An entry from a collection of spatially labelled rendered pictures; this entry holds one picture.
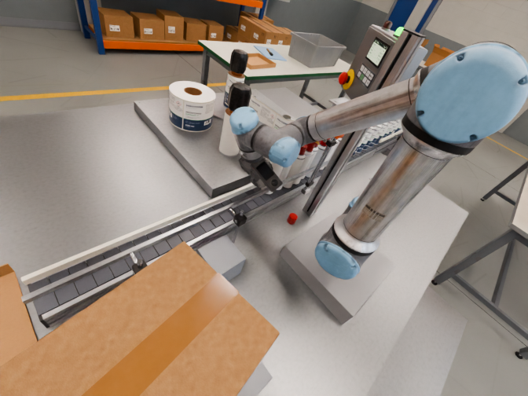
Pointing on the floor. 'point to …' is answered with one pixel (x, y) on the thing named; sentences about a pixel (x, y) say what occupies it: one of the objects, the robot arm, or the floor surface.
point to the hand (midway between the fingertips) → (265, 185)
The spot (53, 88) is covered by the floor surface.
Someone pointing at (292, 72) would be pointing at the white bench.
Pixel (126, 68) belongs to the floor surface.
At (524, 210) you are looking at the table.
